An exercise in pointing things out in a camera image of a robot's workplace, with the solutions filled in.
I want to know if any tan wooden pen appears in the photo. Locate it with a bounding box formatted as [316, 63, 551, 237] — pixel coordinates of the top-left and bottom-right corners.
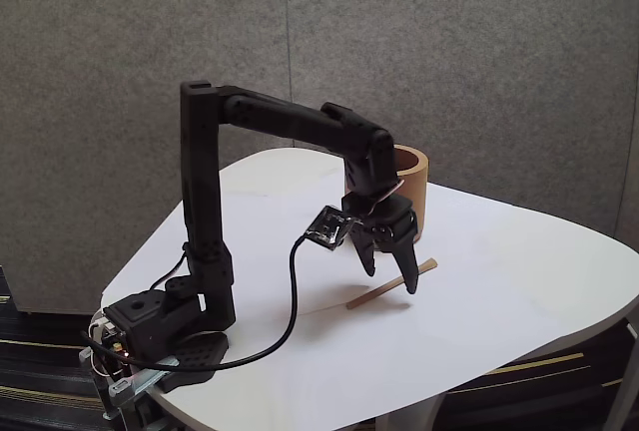
[345, 257, 439, 311]

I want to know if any bare camera circuit board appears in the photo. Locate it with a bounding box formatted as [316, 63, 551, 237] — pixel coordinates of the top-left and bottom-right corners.
[305, 205, 362, 251]

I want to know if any metal table clamp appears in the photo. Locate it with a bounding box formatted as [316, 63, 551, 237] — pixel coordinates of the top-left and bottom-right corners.
[79, 348, 180, 422]

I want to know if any black camera cable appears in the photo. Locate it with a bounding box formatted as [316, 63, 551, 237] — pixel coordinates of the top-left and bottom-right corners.
[79, 233, 323, 370]

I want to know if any brown cylindrical pen holder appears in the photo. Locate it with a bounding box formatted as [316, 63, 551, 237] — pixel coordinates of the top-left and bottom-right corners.
[391, 145, 430, 243]

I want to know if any white table leg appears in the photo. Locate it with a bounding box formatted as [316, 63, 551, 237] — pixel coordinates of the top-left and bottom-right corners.
[374, 390, 445, 431]
[603, 320, 639, 431]

